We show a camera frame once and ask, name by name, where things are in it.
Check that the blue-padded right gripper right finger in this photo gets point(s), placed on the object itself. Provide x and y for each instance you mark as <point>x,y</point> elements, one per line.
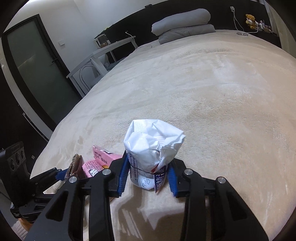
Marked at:
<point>213,208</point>

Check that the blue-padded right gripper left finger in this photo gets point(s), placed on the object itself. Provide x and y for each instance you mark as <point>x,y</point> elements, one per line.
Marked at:
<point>62,218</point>

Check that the pink cookie box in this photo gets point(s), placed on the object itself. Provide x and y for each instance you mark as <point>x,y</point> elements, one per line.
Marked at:
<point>103,156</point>
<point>92,167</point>

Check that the white paper packet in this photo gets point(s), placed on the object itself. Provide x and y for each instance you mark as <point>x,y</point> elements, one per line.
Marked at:
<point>150,146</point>

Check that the small teddy bear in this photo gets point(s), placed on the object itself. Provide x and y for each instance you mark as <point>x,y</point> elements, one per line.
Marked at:
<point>250,21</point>

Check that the dark glass door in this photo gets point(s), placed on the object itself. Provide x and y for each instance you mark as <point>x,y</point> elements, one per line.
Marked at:
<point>39,71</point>

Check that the white chair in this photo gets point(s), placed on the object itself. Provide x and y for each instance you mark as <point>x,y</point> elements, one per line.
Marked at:
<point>89,76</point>

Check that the folded grey duvet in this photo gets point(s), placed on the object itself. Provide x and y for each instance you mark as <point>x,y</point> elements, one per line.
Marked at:
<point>178,26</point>

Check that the black wardrobe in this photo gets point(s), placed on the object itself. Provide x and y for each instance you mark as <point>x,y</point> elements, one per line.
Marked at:
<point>15,128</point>

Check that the black headboard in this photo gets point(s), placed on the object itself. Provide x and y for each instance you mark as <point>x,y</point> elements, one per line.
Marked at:
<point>155,19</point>

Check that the white desk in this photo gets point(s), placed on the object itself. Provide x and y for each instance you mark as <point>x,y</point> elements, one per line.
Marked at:
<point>93,61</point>

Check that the white appliance on headboard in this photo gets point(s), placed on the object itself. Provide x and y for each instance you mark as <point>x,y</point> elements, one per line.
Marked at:
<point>101,41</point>

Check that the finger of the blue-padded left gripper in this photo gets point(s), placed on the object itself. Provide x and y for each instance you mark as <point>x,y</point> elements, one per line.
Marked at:
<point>45,180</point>

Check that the brown gold snack packet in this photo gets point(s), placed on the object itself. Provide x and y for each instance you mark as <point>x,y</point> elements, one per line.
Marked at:
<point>75,168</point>

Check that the black tracker camera left gripper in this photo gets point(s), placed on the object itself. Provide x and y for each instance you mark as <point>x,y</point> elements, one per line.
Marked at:
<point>14,174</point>

